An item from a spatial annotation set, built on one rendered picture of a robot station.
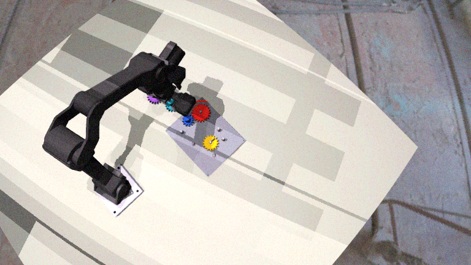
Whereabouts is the purple gear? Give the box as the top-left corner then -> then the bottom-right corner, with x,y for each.
147,95 -> 161,104

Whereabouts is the yellow gear with black stripe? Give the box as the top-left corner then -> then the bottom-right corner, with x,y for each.
203,135 -> 219,152

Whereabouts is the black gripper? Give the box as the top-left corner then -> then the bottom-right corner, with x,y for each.
138,79 -> 196,117

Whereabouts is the dark blue gear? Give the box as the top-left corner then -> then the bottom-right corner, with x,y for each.
182,115 -> 194,127

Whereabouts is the red gear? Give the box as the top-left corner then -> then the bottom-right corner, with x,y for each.
192,103 -> 211,122

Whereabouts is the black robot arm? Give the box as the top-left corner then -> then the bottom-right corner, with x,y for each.
42,41 -> 186,205

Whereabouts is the teal gear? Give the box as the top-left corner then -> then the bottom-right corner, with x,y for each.
165,99 -> 175,112

